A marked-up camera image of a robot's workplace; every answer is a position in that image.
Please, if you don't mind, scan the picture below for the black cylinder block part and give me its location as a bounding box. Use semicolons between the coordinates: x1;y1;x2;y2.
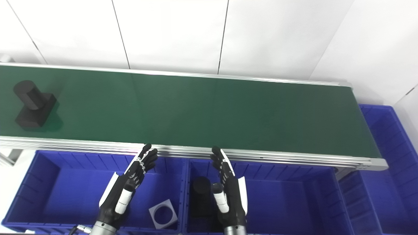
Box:
190;176;226;229
13;80;57;129

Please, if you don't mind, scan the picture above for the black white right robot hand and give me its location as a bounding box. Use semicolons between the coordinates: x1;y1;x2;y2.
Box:
210;146;249;228

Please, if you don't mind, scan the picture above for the white square part with hole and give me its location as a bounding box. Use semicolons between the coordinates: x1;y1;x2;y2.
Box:
149;199;179;230

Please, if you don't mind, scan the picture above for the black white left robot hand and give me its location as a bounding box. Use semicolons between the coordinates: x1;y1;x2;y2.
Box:
98;144;159;228

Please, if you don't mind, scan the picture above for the aluminium conveyor leg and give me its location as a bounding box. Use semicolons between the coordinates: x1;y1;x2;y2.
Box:
0;149;23;167
334;166;357;180

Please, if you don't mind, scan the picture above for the left wrist cable connector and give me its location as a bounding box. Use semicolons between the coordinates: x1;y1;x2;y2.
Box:
67;225;92;235

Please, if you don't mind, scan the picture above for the green conveyor belt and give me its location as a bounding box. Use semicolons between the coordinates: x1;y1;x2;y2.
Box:
0;65;381;159
0;54;389;172

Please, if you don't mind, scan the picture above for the blue plastic bin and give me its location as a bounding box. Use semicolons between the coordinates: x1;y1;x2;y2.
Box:
2;150;189;235
183;159;355;235
338;104;418;235

